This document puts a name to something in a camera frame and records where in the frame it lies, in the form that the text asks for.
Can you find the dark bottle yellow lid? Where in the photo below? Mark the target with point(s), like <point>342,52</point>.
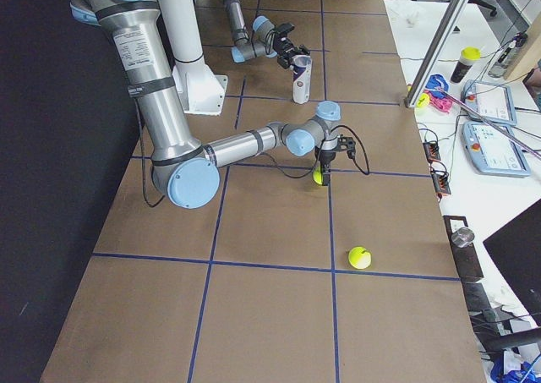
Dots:
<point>468,57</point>

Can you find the pink and blue toy pile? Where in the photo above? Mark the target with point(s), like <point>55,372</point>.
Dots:
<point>436,89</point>

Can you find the white tennis ball can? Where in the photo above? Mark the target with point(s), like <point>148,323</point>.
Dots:
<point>302,68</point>

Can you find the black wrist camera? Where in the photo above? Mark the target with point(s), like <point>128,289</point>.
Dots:
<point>347,145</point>

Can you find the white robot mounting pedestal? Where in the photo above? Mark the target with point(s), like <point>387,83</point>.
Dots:
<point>201,92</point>

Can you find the blue teach pendant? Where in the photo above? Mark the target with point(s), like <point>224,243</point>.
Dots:
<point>492,101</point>
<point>492,153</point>

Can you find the blue teach pendant near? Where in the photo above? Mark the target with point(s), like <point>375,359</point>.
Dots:
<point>492,153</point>

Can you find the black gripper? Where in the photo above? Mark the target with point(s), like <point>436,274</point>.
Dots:
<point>281,46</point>
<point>325,155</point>

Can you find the orange black connector board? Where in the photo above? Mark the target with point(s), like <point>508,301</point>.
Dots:
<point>438,170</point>

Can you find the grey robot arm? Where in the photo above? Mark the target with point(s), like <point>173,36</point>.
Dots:
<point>159,46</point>
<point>268,40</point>

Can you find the yellow tennis ball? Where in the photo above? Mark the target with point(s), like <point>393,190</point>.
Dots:
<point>317,176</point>
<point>359,258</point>

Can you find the aluminium frame post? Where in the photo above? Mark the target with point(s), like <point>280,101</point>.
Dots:
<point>448,22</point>

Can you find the yellow ball among toys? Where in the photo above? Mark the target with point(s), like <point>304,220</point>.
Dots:
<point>423,100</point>

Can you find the silver metal knob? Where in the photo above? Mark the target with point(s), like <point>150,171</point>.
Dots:
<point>462,237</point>

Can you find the black monitor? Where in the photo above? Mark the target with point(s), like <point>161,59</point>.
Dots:
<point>515,250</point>

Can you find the blue teach pendant far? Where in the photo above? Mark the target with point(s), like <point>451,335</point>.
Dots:
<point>492,101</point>

